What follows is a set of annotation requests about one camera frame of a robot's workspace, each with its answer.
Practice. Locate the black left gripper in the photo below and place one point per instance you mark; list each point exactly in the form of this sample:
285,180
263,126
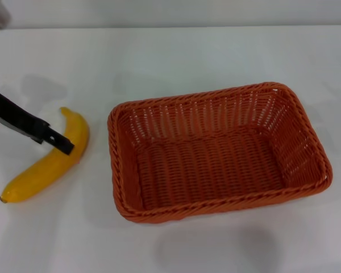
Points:
14,115

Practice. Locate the orange woven plastic basket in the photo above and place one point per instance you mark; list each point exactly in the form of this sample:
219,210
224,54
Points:
216,162

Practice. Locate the yellow banana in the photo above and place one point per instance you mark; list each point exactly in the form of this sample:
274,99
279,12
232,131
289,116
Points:
42,173

